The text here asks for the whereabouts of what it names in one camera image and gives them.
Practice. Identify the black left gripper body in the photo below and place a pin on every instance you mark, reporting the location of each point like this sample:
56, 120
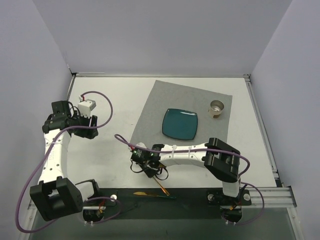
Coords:
88, 128

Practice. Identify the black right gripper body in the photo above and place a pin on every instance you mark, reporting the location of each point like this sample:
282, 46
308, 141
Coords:
149, 172

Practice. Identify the gold fork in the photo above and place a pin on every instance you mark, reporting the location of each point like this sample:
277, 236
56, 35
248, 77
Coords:
161, 187

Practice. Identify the gold knife teal handle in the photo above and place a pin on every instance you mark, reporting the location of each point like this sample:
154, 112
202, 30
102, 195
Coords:
154, 195

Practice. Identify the teal square plate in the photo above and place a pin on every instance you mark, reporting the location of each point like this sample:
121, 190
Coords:
180, 124

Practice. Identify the grey cloth placemat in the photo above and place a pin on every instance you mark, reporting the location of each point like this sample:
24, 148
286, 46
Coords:
165, 95

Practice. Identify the white steel cup brown band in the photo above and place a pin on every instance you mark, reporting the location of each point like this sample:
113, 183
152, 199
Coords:
215, 109

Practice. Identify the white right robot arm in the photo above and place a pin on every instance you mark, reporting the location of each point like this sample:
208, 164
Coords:
219, 158

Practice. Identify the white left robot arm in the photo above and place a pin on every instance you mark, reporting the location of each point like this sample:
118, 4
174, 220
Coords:
55, 196

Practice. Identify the black front mat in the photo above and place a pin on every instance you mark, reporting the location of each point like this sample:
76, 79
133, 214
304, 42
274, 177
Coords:
190, 204

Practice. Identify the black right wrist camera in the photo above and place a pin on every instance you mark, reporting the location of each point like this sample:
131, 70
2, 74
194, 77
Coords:
140, 156

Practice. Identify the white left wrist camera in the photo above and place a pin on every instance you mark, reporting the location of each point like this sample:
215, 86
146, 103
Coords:
85, 108

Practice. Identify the aluminium front rail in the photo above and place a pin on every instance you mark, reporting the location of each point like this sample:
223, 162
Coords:
268, 197

